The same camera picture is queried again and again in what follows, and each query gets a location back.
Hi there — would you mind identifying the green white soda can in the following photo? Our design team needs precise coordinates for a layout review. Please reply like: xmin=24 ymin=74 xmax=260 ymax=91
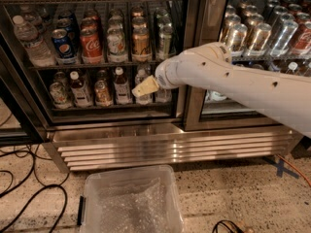
xmin=107 ymin=29 xmax=127 ymax=63

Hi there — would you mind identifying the clear water bottle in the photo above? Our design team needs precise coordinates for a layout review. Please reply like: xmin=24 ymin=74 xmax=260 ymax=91
xmin=155 ymin=88 xmax=172 ymax=103
xmin=13 ymin=16 xmax=56 ymax=67
xmin=135 ymin=69 xmax=153 ymax=105

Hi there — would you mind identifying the orange floor cable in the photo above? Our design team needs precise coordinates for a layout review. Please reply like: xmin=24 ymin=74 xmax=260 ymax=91
xmin=276 ymin=153 xmax=311 ymax=190

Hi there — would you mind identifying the dark tea bottle white cap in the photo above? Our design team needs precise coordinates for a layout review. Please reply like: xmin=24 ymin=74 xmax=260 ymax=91
xmin=114 ymin=67 xmax=132 ymax=105

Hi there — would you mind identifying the black cable bottom right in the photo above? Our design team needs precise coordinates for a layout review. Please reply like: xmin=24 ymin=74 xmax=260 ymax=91
xmin=211 ymin=219 xmax=244 ymax=233

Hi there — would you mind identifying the red Coca-Cola can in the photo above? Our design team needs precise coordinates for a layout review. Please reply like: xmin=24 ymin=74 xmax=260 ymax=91
xmin=80 ymin=28 xmax=103 ymax=63

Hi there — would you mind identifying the black floor cable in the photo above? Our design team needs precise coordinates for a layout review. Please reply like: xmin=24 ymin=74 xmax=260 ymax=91
xmin=0 ymin=144 xmax=70 ymax=233

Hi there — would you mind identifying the gold silver can right door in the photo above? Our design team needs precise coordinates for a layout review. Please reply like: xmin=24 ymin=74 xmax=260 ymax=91
xmin=225 ymin=23 xmax=248 ymax=54

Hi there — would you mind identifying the brown tea bottle white label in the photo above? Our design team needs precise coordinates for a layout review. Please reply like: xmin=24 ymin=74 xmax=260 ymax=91
xmin=70 ymin=71 xmax=93 ymax=108

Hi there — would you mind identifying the amber juice bottle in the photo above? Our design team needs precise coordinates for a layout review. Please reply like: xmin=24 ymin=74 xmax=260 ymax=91
xmin=94 ymin=81 xmax=113 ymax=107

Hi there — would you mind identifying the stainless steel fridge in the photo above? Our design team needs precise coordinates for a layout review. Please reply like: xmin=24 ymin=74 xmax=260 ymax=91
xmin=0 ymin=0 xmax=310 ymax=171

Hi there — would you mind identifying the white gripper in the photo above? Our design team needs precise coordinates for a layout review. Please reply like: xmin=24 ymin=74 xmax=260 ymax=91
xmin=132 ymin=56 xmax=182 ymax=97

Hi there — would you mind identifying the clear plastic storage bin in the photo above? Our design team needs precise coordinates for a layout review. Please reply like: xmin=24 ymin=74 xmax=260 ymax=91
xmin=79 ymin=165 xmax=184 ymax=233

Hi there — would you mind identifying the green label bottle lower left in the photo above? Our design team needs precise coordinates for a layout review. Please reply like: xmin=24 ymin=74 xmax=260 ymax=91
xmin=50 ymin=82 xmax=73 ymax=109

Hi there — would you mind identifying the orange soda can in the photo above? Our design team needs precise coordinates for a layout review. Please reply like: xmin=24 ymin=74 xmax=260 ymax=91
xmin=132 ymin=27 xmax=152 ymax=62

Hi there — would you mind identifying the clear water bottle upper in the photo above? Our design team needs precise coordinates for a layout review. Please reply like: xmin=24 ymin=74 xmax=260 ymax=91
xmin=13 ymin=16 xmax=56 ymax=67

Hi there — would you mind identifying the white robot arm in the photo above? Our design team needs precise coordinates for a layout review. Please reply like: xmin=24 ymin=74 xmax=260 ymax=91
xmin=132 ymin=42 xmax=311 ymax=137

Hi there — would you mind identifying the green silver soda can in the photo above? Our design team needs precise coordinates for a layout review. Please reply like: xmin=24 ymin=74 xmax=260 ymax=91
xmin=157 ymin=25 xmax=174 ymax=60

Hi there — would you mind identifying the clear water bottle lower right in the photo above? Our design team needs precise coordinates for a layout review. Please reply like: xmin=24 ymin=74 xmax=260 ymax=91
xmin=155 ymin=88 xmax=172 ymax=103

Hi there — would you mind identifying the blue Pepsi can front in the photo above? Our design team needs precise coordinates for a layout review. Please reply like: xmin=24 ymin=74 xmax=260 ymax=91
xmin=52 ymin=28 xmax=77 ymax=65

